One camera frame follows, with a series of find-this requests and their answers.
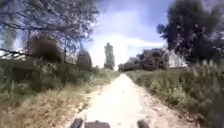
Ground robot's own part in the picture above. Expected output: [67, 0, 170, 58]
[136, 119, 151, 128]
[69, 117, 112, 128]

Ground overgrown green bushes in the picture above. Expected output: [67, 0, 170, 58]
[124, 59, 224, 128]

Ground large dark tree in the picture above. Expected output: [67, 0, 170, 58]
[156, 0, 224, 64]

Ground tall slim tree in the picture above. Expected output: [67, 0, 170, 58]
[103, 42, 116, 71]

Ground pale dirt path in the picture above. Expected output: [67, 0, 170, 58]
[59, 73, 201, 128]

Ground large bare-branched tree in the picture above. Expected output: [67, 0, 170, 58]
[0, 0, 101, 64]

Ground row of dark trees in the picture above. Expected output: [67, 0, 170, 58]
[117, 48, 170, 72]

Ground dry grass verge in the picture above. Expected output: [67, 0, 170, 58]
[0, 71, 119, 128]

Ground dark green hedge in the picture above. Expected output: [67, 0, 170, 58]
[0, 48, 101, 93]

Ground white building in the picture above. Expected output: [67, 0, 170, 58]
[166, 49, 189, 69]

